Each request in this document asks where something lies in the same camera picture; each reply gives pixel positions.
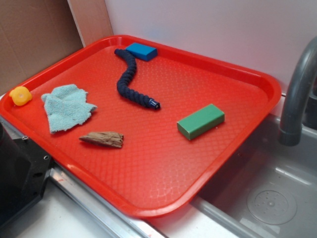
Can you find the green rectangular block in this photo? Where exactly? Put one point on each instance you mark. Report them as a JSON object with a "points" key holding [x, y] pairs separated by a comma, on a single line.
{"points": [[200, 121]]}

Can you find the yellow rubber duck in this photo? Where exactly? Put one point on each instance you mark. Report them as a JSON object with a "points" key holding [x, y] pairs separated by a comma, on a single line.
{"points": [[20, 95]]}

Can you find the red plastic tray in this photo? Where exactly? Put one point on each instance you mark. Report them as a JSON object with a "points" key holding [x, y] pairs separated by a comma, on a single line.
{"points": [[157, 170]]}

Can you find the grey plastic sink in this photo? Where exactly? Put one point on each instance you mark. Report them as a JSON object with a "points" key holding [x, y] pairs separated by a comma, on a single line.
{"points": [[265, 190]]}

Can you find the brown wood piece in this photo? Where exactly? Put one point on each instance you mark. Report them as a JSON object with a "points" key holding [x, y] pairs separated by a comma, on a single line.
{"points": [[106, 138]]}

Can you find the blue rectangular block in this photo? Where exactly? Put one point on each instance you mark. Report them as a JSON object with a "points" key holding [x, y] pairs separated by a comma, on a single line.
{"points": [[142, 52]]}

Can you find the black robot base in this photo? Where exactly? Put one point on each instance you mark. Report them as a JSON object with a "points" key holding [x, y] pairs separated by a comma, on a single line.
{"points": [[24, 170]]}

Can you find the light blue cloth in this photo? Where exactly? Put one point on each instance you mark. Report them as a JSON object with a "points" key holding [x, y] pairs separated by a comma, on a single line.
{"points": [[66, 107]]}

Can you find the grey toy faucet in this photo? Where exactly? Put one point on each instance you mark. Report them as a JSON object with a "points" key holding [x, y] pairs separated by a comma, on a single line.
{"points": [[300, 105]]}

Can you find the brown cardboard panel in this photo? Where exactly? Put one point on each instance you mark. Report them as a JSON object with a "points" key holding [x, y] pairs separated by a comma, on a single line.
{"points": [[34, 34]]}

